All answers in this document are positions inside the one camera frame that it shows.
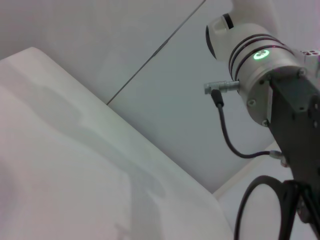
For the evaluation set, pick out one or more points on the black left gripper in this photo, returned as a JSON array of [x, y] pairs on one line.
[[297, 125]]

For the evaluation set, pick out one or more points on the black glasses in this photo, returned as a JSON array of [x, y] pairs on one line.
[[243, 200]]

